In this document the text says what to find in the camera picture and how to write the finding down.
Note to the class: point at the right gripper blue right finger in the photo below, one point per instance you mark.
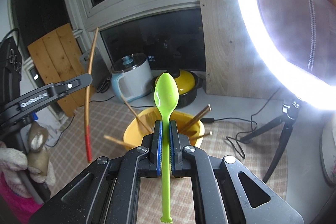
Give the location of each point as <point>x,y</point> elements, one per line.
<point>225,190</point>

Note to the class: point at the green plastic spoon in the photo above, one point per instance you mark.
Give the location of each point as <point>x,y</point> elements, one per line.
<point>166,98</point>

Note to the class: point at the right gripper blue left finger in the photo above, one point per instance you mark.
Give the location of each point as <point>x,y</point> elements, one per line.
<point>107,191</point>

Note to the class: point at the checkered pink tablecloth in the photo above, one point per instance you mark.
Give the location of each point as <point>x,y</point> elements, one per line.
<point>223,190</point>

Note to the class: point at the steel fork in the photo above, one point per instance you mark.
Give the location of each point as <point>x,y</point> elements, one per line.
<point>114,140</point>

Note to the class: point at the pine wood plank board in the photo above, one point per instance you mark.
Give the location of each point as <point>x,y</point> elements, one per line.
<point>56,55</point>

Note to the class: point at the light blue electric kettle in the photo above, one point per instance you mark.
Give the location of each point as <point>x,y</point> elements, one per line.
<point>131,77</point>

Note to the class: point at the left gloved hand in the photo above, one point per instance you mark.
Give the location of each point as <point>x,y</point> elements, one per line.
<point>26,166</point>

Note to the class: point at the yellow plastic bucket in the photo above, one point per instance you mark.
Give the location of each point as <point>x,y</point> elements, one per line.
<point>180,145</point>

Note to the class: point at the grey cutting board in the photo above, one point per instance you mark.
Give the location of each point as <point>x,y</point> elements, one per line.
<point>99,70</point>

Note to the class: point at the light plywood board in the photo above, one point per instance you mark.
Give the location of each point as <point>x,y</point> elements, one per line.
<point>233,67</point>

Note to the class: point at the black scissors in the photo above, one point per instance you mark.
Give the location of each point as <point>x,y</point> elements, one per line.
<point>103,86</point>

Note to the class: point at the floral white slow cooker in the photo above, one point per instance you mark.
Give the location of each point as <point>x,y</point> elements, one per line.
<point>327,151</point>

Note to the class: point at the white ring light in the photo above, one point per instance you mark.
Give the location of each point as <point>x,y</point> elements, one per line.
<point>296,41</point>

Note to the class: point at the yellow lid black pot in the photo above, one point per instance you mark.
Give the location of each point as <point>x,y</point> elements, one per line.
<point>187,83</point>

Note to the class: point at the pink sleeve forearm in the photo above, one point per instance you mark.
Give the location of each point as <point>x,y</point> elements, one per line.
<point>22,208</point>

